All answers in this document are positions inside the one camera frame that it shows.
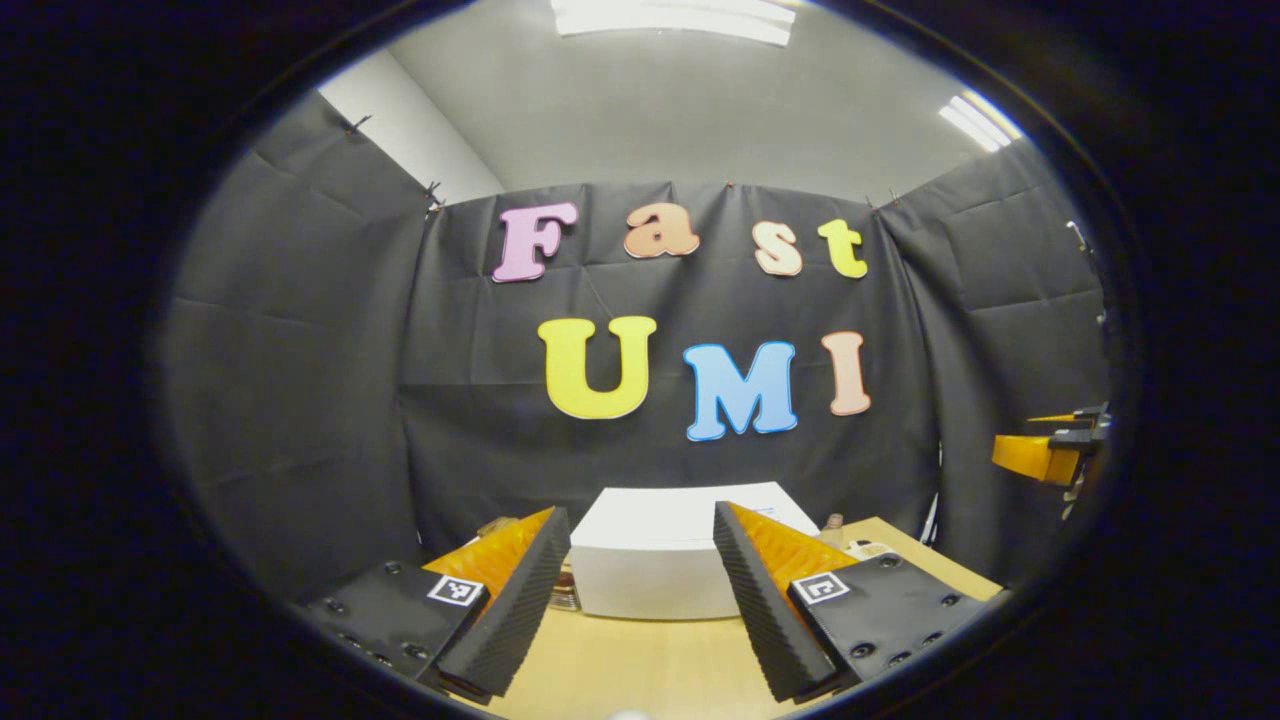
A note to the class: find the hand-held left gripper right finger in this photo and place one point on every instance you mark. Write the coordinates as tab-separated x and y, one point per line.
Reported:
765	620

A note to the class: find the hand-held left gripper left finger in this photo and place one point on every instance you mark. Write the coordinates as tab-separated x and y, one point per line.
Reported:
515	620

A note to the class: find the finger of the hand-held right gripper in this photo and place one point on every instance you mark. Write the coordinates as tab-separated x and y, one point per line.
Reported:
1055	417
1035	458

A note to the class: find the white microwave oven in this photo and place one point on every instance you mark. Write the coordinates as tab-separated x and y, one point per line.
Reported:
650	560

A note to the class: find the ribbed glass utensil holder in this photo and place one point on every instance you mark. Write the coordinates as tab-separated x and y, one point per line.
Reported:
564	592

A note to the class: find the brown toast slice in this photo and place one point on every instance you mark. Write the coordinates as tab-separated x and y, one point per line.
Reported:
497	526

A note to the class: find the clear plastic water bottle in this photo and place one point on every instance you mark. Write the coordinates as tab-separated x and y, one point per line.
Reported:
833	524

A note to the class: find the white divided dish with beans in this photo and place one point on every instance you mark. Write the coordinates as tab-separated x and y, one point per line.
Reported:
868	549

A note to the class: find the small ceiling light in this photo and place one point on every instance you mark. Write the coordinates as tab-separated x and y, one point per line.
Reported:
980	120

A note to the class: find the long ceiling light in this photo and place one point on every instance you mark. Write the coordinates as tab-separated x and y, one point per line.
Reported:
675	18

